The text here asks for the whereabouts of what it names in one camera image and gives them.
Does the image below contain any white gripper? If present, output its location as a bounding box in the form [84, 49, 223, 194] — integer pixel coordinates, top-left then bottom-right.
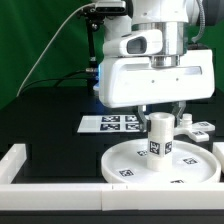
[99, 50, 215, 132]

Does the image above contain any white cross-shaped table base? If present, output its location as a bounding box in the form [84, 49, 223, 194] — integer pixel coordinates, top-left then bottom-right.
[174, 113, 215, 142]

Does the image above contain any white round table top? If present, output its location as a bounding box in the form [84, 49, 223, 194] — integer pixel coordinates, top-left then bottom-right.
[101, 139, 221, 184]

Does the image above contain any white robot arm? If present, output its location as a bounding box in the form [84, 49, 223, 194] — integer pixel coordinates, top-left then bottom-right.
[92, 0, 224, 130]

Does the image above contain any white marker sheet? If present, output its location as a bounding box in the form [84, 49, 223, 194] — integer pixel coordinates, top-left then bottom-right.
[78, 115, 140, 133]

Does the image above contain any white left fence bar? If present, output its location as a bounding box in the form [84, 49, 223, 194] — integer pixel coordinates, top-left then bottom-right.
[0, 144, 27, 185]

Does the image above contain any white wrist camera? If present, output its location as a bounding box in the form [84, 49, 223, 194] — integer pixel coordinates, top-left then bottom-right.
[103, 29, 163, 57]

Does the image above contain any black cable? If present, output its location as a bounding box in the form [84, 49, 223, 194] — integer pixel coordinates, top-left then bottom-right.
[22, 69, 98, 89]

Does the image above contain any black camera stand pole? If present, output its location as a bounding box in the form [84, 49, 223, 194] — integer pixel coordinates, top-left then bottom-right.
[80, 4, 104, 95]

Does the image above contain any white cable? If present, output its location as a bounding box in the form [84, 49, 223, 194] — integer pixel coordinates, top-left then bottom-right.
[15, 3, 95, 98]

